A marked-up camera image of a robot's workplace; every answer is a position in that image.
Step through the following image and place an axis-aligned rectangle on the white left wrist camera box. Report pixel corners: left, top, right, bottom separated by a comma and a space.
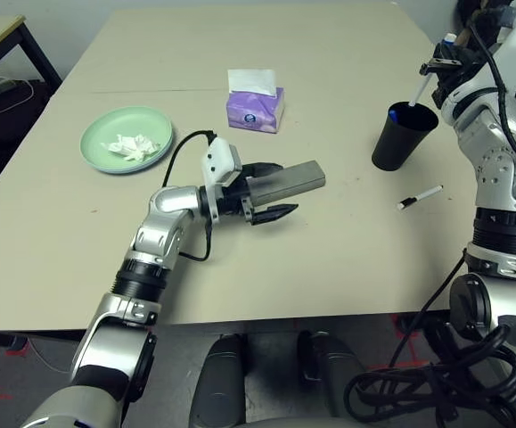
201, 138, 243, 224

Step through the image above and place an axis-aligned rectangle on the grey robot right leg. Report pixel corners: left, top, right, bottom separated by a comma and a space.
297, 332, 365, 402

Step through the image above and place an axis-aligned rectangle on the black left camera cable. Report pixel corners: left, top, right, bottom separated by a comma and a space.
162, 129, 217, 262

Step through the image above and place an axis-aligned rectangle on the black cap whiteboard marker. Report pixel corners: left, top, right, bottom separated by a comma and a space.
397, 185, 445, 212

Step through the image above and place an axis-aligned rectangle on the light grey robot torso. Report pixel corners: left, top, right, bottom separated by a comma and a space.
243, 416, 343, 428

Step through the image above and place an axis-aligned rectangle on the blue plastic plate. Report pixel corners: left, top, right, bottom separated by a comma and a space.
87, 133, 175, 175

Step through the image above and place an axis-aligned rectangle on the purple tissue pack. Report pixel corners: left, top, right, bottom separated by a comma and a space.
225, 86, 285, 135

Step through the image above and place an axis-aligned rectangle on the green plastic plate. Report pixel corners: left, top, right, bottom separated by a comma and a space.
79, 105, 174, 174

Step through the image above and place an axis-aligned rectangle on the black cable bundle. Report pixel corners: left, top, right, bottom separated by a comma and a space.
344, 318, 516, 428

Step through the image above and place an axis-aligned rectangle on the grey robot leg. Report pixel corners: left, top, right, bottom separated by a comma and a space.
297, 332, 365, 402
189, 333, 250, 428

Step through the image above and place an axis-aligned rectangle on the white floor cable loop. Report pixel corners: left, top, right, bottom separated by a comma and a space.
0, 79, 35, 116

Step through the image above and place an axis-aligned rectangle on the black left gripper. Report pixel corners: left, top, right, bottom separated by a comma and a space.
219, 162, 299, 226

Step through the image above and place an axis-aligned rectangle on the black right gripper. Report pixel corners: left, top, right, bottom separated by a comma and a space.
420, 42, 479, 106

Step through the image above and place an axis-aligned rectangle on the white tissue sheet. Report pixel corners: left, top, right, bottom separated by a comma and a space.
227, 69, 278, 97

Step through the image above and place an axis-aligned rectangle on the black plastic cup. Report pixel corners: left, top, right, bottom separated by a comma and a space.
371, 101, 439, 171

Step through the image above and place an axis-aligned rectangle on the black jacket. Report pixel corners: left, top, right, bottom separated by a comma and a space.
455, 0, 515, 28

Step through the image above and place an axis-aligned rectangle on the grey robot left leg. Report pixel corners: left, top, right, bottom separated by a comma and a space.
189, 333, 250, 428

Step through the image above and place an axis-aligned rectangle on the grey glasses case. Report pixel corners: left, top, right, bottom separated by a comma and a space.
246, 160, 328, 209

